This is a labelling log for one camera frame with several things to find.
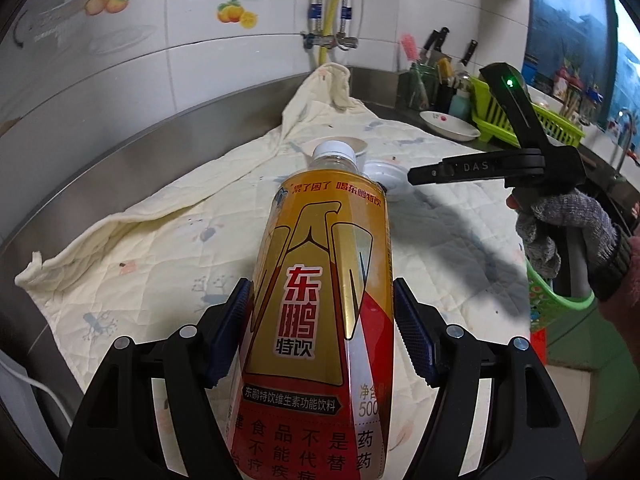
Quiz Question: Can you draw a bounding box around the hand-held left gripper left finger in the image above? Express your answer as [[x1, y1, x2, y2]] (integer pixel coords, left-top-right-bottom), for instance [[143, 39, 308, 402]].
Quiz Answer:
[[60, 276, 253, 480]]

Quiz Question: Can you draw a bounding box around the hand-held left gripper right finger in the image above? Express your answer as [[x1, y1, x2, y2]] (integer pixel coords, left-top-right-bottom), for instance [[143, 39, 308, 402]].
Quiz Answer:
[[382, 276, 586, 480]]

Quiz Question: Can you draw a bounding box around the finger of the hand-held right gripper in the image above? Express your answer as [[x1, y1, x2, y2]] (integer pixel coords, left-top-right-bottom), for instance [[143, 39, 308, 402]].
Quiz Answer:
[[407, 159, 503, 186]]

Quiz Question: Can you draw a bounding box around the gold and red drink bottle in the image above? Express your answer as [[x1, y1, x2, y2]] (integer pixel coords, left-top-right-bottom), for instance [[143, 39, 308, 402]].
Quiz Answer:
[[225, 140, 396, 480]]

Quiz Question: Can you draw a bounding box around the green perforated plastic basket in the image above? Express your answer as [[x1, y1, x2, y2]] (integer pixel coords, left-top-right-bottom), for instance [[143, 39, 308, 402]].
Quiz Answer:
[[525, 255, 596, 333]]

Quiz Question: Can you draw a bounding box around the person's right hand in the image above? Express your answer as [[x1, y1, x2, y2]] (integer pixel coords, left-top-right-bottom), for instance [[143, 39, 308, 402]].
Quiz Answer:
[[506, 190, 633, 303]]

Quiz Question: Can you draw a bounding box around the green plastic dish rack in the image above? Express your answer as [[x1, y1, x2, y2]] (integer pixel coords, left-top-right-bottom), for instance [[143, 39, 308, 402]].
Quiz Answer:
[[470, 76, 586, 148]]

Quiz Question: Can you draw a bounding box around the white plate with flower print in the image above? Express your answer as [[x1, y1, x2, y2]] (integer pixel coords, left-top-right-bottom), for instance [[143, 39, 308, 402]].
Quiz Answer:
[[419, 110, 482, 142]]

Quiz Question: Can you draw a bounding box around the white round lid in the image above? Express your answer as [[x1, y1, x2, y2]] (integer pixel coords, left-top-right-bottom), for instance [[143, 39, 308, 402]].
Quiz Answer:
[[364, 160, 413, 202]]

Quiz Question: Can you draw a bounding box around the teal cup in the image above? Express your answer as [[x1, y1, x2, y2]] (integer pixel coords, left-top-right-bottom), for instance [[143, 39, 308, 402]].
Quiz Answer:
[[448, 92, 473, 117]]

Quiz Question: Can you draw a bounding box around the white bowl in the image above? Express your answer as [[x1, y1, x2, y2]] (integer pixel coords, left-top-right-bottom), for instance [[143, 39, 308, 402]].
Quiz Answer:
[[299, 136, 370, 161]]

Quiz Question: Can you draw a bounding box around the green translucent utensil holder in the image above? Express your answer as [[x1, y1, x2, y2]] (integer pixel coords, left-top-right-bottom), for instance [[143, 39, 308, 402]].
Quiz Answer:
[[407, 62, 431, 110]]

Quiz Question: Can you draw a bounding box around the cream quilted blanket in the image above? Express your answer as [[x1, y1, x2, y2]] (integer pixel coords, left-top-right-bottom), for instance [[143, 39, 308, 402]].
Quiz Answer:
[[15, 62, 531, 411]]

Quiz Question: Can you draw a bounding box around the chrome faucet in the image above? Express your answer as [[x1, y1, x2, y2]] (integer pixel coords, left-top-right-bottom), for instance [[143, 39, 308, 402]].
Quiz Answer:
[[607, 107, 640, 173]]

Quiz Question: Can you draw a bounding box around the steel sink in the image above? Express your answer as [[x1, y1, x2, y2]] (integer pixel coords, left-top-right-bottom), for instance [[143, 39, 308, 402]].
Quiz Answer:
[[582, 125, 640, 241]]

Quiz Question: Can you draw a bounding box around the red plastic stool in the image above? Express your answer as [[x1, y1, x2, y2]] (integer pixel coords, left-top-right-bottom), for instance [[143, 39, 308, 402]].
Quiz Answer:
[[529, 329, 549, 362]]

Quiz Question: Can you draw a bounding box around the yellow gas hose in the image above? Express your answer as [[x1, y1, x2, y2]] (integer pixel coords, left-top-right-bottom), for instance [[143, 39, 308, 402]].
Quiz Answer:
[[320, 0, 351, 66]]

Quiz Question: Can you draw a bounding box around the white cable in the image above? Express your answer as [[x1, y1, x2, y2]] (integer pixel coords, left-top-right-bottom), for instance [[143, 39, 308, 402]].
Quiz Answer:
[[0, 350, 68, 426]]

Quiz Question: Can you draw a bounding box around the orange fruit wall sticker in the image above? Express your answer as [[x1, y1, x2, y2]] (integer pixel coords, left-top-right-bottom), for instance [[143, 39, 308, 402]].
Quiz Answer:
[[217, 0, 258, 28]]

